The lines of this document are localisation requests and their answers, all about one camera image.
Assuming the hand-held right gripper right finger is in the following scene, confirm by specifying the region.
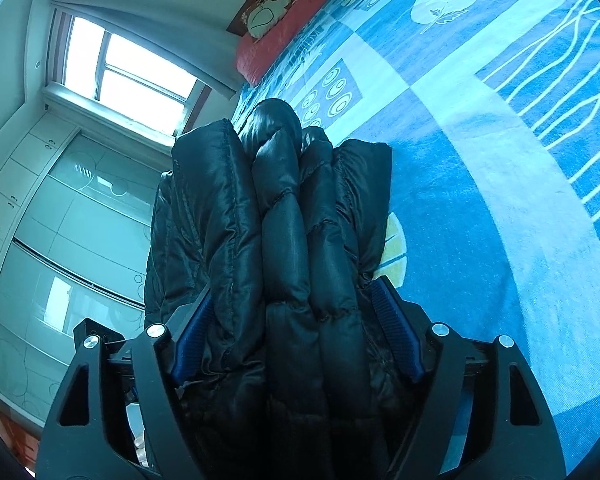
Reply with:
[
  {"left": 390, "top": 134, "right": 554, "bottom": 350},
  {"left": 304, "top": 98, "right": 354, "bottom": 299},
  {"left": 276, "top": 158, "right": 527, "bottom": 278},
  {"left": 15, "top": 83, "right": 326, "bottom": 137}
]
[{"left": 371, "top": 276, "right": 567, "bottom": 480}]

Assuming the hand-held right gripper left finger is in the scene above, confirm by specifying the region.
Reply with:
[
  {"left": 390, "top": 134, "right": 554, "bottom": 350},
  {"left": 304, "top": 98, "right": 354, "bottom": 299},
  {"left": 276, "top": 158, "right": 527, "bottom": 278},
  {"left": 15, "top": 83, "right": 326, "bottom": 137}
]
[{"left": 35, "top": 285, "right": 216, "bottom": 480}]

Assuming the black puffer jacket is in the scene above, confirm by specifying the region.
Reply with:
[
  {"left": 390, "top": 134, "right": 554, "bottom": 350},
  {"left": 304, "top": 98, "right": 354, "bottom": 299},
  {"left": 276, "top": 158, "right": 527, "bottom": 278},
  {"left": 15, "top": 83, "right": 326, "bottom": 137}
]
[{"left": 144, "top": 99, "right": 421, "bottom": 480}]

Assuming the white glass-door wardrobe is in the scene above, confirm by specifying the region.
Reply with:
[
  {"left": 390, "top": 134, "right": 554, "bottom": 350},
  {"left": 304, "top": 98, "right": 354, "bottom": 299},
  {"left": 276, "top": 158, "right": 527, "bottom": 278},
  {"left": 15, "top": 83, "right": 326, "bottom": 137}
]
[{"left": 0, "top": 110, "right": 173, "bottom": 421}]

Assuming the blue patterned bed sheet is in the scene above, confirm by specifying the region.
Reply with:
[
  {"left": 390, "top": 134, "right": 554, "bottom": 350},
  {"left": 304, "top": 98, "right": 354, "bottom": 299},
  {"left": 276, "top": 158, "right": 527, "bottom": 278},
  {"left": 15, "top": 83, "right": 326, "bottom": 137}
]
[{"left": 230, "top": 0, "right": 600, "bottom": 476}]

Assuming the window with wooden sill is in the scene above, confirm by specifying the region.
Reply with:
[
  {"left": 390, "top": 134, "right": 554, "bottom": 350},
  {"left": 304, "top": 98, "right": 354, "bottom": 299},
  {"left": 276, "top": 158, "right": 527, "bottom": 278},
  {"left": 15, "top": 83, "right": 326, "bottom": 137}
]
[{"left": 42, "top": 10, "right": 213, "bottom": 143}]

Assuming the white curtain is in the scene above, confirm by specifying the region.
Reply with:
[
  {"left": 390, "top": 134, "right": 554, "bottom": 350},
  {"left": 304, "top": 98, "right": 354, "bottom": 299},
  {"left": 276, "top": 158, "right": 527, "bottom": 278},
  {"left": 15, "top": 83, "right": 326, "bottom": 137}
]
[{"left": 52, "top": 0, "right": 238, "bottom": 102}]

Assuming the red pillow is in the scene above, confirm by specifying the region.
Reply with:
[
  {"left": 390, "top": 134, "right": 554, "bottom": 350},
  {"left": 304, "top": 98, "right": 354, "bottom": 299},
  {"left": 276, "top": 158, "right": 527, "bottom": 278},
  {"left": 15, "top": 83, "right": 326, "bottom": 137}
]
[{"left": 234, "top": 0, "right": 353, "bottom": 87}]

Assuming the cream printed cushion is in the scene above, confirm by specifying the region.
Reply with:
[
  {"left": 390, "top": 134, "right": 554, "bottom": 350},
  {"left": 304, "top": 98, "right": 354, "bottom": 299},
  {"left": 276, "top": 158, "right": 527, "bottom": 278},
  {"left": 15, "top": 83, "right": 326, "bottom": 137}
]
[{"left": 244, "top": 0, "right": 299, "bottom": 42}]

